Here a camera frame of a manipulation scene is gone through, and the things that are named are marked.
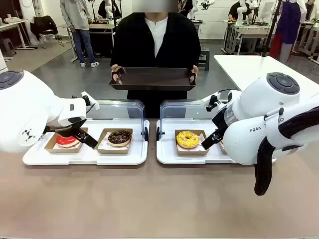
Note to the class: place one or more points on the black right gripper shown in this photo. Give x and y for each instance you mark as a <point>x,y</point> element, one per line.
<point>220,118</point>

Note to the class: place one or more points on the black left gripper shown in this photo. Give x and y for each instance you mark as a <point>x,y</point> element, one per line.
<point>74,120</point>

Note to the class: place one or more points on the red glazed donut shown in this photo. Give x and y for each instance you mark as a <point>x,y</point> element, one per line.
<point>65,142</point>

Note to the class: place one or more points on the cardboard tray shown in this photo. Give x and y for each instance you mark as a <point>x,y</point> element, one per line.
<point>51,148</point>
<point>113,149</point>
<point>222,148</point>
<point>192,152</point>

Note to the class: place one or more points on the dark brown serving tray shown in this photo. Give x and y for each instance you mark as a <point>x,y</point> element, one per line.
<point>152,78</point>

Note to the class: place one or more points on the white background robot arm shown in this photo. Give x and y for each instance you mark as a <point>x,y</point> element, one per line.
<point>108,10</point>
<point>240,12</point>

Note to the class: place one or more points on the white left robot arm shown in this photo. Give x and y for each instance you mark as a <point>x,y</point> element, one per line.
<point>27,112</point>

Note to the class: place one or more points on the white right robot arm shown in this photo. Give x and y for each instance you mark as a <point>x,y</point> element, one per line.
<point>264,112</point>

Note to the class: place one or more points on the cardboard tray under purple donut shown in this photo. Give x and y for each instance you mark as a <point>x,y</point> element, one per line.
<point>222,148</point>

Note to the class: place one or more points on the cardboard tray under yellow donut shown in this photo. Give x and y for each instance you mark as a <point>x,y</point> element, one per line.
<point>192,152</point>

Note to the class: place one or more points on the yellow sprinkled donut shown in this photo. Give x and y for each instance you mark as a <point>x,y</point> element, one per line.
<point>187,139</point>

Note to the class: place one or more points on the cardboard tray under chocolate donut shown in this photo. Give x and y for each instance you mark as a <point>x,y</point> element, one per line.
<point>113,149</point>

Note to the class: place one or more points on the chocolate sprinkled donut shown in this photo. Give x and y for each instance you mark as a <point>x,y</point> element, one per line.
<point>119,137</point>

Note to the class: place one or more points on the person in black jacket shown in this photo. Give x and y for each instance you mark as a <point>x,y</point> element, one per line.
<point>139,42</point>

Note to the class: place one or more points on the person's left hand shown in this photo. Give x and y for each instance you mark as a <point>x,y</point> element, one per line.
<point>195,72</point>

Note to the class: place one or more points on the person's right hand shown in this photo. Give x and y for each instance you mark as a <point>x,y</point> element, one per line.
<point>115,72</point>

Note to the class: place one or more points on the white display tray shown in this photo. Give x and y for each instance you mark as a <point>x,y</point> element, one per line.
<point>139,154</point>
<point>165,154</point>

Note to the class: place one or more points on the clear hinged display lid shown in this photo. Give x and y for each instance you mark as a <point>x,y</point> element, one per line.
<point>174,107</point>
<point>135,107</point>

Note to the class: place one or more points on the white side table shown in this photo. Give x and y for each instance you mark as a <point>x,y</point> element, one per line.
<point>239,69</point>

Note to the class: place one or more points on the grey step stool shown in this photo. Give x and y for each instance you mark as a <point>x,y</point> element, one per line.
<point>205,58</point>

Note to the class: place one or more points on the background workbench with black skirt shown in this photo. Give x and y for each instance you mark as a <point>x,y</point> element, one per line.
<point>102,32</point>

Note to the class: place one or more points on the bystander in grey hoodie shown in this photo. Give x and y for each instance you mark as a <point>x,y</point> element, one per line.
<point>77,25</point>

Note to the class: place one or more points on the chair with black jacket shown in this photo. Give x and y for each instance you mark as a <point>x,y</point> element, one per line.
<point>45,27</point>

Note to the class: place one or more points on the grey background workbench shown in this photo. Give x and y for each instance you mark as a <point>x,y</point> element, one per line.
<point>249,32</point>

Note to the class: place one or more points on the white background desk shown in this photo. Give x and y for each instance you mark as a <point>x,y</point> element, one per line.
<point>15,27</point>

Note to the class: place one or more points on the black tripod pole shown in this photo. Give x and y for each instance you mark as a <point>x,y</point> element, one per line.
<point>270,30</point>

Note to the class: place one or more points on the bystander in purple apron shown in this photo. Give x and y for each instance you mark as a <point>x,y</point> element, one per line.
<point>289,27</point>

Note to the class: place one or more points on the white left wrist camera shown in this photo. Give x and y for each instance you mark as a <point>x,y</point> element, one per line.
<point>91,100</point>

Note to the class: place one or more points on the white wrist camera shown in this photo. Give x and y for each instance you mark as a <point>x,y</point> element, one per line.
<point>211,98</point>
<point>91,100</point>

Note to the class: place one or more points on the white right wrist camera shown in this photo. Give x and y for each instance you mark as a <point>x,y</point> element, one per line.
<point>211,98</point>

